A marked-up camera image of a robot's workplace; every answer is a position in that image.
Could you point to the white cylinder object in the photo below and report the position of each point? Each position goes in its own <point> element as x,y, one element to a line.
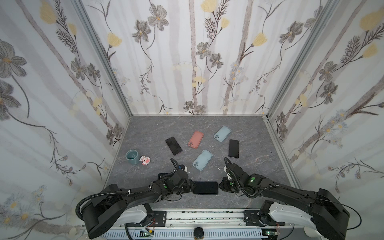
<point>311,233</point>

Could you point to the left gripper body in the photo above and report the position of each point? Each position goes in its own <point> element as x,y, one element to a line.
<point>186,187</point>

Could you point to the black phone far right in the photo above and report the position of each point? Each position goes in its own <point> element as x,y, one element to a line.
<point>234,149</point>

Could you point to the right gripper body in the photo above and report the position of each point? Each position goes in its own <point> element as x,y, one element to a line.
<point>226,184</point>

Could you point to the light blue case centre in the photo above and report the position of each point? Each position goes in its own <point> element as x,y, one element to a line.
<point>202,160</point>

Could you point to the small pink white toy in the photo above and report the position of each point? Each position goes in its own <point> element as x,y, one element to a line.
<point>145,160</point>

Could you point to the black phone case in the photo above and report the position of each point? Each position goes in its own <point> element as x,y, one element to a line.
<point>206,188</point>

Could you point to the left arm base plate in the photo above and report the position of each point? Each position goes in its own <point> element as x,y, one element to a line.
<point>156,219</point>

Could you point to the light blue case far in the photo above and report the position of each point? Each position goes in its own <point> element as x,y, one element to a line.
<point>222,134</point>

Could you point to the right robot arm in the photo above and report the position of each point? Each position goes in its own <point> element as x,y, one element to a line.
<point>318,210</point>

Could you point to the black phone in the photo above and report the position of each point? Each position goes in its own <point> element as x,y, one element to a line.
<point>234,149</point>
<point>174,146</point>

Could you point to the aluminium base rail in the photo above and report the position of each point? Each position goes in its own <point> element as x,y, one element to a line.
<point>217,225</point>

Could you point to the black round knob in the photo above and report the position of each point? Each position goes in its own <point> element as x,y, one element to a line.
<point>198,233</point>

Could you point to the black phone far left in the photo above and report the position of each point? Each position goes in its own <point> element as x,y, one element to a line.
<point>174,146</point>

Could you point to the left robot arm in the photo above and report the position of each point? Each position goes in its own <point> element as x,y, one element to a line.
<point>101,211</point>

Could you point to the teal ceramic cup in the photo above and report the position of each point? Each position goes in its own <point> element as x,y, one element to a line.
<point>132,156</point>

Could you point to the light blue case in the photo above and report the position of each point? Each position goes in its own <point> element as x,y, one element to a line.
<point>222,134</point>
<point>202,160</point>

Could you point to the pink phone case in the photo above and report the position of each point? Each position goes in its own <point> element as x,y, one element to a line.
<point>196,139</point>

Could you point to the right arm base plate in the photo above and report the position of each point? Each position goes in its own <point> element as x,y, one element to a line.
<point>260,219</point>

